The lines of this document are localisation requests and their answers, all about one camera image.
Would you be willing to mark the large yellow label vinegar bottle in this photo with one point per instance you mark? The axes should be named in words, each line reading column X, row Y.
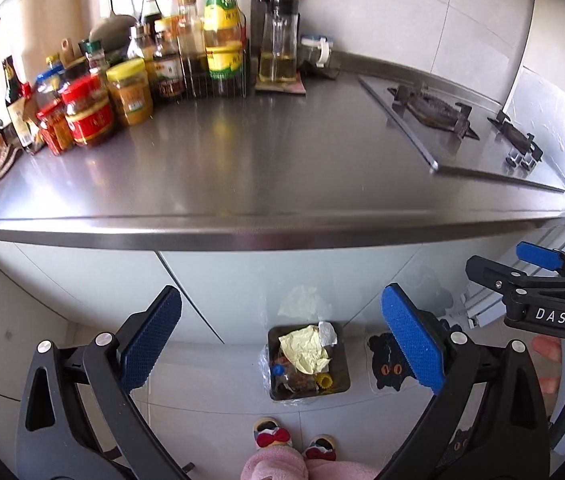
column 222, row 26

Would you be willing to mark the glass oil dispenser black lid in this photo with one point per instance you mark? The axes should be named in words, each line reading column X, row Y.
column 279, row 45

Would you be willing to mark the clear plastic bag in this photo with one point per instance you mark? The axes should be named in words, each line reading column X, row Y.
column 327, row 334

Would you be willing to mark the dark soy sauce bottle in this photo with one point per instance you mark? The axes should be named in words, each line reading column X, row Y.
column 167, row 66

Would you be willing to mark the left patterned slipper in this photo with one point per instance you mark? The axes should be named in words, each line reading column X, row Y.
column 267, row 433

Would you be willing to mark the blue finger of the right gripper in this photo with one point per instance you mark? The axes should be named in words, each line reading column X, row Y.
column 545, row 258

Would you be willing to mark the person's right hand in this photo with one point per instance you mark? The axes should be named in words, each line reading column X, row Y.
column 549, row 347

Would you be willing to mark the yellow lid sauce jar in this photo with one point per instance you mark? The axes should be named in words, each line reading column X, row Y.
column 129, row 86

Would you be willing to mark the steel gas cooktop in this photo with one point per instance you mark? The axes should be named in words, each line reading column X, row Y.
column 467, row 140

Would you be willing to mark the right patterned slipper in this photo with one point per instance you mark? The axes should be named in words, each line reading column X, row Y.
column 321, row 448

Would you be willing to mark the right gas stove burner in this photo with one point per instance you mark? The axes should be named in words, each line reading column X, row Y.
column 525, row 152

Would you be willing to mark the red lid chili jar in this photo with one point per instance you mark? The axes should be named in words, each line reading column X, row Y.
column 88, row 109

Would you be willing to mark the gas stove burner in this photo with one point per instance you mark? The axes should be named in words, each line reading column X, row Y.
column 525, row 152
column 435, row 113

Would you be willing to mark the brown glass bottle gold label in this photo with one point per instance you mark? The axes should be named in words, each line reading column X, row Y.
column 14, row 98

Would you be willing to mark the blue lid glass jar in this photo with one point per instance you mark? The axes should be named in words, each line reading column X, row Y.
column 316, row 50

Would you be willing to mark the patterned slipper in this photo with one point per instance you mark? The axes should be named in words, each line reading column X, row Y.
column 267, row 433
column 321, row 448

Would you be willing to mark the yellow foam fruit net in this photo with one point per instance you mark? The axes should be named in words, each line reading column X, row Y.
column 324, row 382

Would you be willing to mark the beige cutting board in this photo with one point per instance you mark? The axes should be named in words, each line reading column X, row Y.
column 38, row 27

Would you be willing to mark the dark ladle spoon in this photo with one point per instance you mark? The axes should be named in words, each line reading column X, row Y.
column 114, row 32

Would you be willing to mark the red cap sauce bottle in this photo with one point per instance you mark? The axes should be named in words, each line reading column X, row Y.
column 175, row 15

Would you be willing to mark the small red chili jar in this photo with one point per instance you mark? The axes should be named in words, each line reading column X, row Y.
column 54, row 127

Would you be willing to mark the black wire bottle rack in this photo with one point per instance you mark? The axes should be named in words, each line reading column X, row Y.
column 192, row 54

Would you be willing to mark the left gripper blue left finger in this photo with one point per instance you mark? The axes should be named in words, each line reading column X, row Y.
column 78, row 418

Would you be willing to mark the grey trash bin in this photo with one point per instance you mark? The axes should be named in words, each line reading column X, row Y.
column 338, row 366

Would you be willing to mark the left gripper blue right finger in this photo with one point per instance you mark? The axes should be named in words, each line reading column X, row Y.
column 486, row 418

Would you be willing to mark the left gas stove burner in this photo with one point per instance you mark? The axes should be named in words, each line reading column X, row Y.
column 435, row 113

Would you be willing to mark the black cat floor mat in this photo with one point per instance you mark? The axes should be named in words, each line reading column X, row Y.
column 390, row 367

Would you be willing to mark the yellow paper bag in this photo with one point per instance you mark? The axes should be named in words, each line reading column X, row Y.
column 303, row 350

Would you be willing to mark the blue lid spice jar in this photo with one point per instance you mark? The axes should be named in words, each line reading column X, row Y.
column 47, row 86

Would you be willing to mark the crushed clear plastic bottle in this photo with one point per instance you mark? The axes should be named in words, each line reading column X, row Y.
column 287, row 381

